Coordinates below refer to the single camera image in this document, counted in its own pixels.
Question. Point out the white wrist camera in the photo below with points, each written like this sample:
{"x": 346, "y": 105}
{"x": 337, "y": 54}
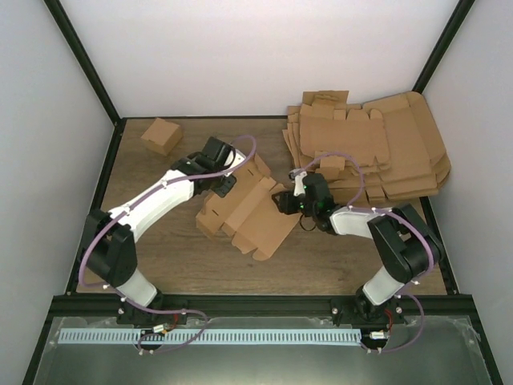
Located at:
{"x": 234, "y": 159}
{"x": 297, "y": 176}

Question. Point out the folded small cardboard box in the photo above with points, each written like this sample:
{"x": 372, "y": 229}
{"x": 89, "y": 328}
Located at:
{"x": 162, "y": 136}

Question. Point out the black left frame post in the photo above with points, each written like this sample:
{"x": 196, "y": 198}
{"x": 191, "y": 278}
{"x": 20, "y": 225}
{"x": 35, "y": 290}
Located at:
{"x": 72, "y": 39}

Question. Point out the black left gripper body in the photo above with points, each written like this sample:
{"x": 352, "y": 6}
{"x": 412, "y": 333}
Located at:
{"x": 215, "y": 185}

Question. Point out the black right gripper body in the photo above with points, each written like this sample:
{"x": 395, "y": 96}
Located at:
{"x": 306, "y": 211}

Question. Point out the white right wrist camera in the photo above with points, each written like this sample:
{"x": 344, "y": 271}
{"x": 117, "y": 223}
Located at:
{"x": 297, "y": 176}

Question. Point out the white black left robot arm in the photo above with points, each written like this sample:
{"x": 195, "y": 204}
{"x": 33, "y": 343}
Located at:
{"x": 109, "y": 237}

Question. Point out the black aluminium frame rail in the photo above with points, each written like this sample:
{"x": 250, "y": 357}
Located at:
{"x": 345, "y": 309}

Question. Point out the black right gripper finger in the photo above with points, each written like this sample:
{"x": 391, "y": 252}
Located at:
{"x": 280, "y": 196}
{"x": 283, "y": 206}

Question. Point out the stack of flat cardboard boxes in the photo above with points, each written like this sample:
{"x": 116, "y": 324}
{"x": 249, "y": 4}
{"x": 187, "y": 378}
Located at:
{"x": 389, "y": 149}

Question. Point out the black right frame post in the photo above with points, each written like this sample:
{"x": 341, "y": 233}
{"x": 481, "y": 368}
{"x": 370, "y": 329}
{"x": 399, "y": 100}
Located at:
{"x": 450, "y": 30}

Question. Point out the black frame post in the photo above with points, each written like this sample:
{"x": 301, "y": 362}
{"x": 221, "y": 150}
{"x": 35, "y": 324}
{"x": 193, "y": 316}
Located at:
{"x": 450, "y": 30}
{"x": 72, "y": 39}

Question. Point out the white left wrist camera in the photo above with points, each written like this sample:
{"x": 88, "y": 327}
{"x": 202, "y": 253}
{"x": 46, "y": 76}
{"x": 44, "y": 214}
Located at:
{"x": 234, "y": 159}

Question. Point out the grey metal front plate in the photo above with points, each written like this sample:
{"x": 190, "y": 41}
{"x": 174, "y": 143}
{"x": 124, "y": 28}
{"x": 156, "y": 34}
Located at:
{"x": 431, "y": 350}

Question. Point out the light blue slotted cable duct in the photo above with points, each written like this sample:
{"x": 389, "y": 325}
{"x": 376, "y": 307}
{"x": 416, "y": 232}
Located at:
{"x": 317, "y": 337}

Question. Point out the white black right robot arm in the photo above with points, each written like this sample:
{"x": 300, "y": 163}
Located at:
{"x": 408, "y": 248}

